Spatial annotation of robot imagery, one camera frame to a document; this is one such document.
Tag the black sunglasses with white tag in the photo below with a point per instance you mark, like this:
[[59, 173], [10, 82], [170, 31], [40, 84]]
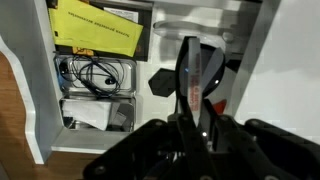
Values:
[[198, 72]]

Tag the black booklet under envelope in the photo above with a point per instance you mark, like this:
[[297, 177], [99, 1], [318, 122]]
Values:
[[141, 11]]

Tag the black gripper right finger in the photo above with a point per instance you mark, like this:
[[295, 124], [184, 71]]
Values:
[[258, 150]]

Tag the yellow paper envelope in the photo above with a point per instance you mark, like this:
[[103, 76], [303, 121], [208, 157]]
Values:
[[78, 24]]

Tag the white open drawer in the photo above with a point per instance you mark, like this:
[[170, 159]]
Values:
[[28, 44]]

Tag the metal tin with earphones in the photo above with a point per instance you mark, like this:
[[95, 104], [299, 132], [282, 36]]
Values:
[[96, 76]]

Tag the metal tin with papers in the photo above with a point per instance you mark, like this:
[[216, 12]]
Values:
[[116, 115]]

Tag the black hexagonal puck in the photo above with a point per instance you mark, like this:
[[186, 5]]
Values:
[[162, 83]]

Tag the white round dish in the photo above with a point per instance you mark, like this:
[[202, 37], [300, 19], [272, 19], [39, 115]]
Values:
[[213, 36]]

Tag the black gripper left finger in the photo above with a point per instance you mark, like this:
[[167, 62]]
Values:
[[158, 150]]

